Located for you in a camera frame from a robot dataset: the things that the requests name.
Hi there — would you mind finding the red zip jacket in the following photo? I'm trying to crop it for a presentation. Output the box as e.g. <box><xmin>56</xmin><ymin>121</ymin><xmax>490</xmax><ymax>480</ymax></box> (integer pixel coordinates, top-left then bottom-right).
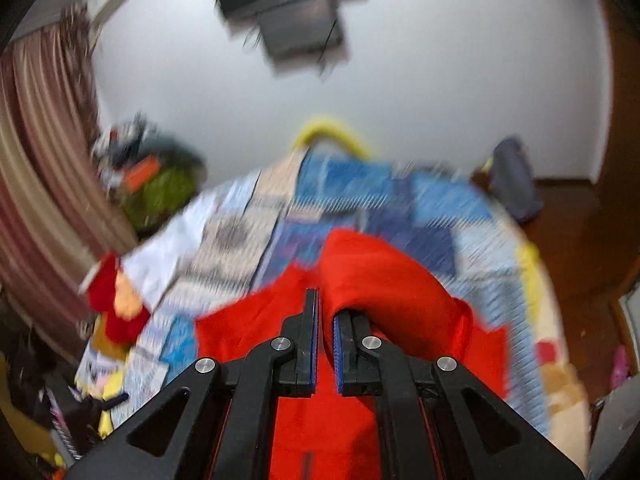
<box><xmin>195</xmin><ymin>229</ymin><xmax>506</xmax><ymax>479</ymax></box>

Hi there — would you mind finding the pile of clutter clothes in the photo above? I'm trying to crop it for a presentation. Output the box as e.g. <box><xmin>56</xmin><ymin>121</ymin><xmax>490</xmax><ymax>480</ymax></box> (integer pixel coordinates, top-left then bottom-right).
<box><xmin>90</xmin><ymin>113</ymin><xmax>160</xmax><ymax>192</ymax></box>

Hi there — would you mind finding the pile of papers and books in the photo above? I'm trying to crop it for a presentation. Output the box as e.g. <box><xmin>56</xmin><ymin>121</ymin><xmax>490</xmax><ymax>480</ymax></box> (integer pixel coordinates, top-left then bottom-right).
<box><xmin>75</xmin><ymin>314</ymin><xmax>175</xmax><ymax>438</ymax></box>

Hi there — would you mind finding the red plush toy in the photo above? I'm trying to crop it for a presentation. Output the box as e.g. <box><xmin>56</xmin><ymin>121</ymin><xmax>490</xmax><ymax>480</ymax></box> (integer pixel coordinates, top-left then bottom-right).
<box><xmin>79</xmin><ymin>252</ymin><xmax>151</xmax><ymax>347</ymax></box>

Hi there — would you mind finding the white shirt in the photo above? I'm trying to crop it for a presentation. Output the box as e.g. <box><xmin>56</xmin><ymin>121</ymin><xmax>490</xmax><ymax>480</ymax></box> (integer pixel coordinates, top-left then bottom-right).
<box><xmin>120</xmin><ymin>191</ymin><xmax>219</xmax><ymax>312</ymax></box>

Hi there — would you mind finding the blue patchwork quilt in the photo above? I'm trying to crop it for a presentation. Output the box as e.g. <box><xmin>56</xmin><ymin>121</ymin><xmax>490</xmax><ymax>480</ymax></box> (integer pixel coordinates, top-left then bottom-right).
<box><xmin>119</xmin><ymin>146</ymin><xmax>591</xmax><ymax>470</ymax></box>

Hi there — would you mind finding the green patterned cloth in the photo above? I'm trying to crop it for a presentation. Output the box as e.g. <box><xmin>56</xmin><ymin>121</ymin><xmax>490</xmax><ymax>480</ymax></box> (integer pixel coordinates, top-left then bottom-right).
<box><xmin>120</xmin><ymin>166</ymin><xmax>198</xmax><ymax>236</ymax></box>

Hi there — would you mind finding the grey cloth on chair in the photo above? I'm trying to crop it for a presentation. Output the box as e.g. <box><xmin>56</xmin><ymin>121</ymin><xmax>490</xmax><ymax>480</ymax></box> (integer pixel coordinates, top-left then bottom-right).
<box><xmin>489</xmin><ymin>136</ymin><xmax>544</xmax><ymax>223</ymax></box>

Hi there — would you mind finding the striped brown curtain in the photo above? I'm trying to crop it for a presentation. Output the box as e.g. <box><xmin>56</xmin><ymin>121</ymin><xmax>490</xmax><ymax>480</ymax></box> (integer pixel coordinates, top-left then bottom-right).
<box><xmin>1</xmin><ymin>6</ymin><xmax>137</xmax><ymax>360</ymax></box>

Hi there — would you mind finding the orange box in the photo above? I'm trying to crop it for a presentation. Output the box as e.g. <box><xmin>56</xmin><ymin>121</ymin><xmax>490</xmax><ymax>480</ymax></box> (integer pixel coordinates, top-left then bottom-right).
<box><xmin>122</xmin><ymin>155</ymin><xmax>162</xmax><ymax>193</ymax></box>

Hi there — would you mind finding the brown wooden wardrobe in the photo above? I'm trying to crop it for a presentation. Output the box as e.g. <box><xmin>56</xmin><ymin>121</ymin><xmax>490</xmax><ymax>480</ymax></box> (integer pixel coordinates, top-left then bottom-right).
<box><xmin>597</xmin><ymin>0</ymin><xmax>639</xmax><ymax>285</ymax></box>

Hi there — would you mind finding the grey neck pillow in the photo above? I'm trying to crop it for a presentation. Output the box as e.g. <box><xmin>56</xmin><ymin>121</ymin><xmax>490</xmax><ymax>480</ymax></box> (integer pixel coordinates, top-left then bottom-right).
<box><xmin>138</xmin><ymin>133</ymin><xmax>206</xmax><ymax>174</ymax></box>

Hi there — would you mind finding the yellow bed footboard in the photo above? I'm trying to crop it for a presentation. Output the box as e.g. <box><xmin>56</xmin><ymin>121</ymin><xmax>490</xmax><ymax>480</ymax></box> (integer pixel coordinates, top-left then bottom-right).
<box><xmin>292</xmin><ymin>116</ymin><xmax>374</xmax><ymax>160</ymax></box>

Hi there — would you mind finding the small black wall monitor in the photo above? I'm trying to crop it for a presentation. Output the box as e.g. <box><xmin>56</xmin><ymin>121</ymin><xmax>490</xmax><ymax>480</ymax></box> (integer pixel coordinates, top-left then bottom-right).
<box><xmin>257</xmin><ymin>0</ymin><xmax>344</xmax><ymax>61</ymax></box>

